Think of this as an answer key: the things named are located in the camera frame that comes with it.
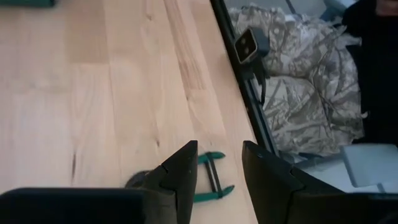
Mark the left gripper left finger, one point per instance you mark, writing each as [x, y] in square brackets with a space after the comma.
[180, 186]

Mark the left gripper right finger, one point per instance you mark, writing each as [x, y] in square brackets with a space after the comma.
[273, 193]

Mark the light gray flat panel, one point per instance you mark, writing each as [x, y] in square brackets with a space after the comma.
[370, 165]

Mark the camouflage patterned cloth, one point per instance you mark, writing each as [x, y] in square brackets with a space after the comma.
[304, 93]

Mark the person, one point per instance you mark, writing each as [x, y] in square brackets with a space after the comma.
[379, 77]

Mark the person's hand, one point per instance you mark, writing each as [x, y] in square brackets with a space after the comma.
[387, 6]

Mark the black table frame rail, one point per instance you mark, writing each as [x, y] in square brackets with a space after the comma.
[263, 124]

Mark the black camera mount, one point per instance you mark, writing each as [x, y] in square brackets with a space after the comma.
[256, 77]

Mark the table-level camera box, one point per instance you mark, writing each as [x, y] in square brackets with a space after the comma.
[245, 46]

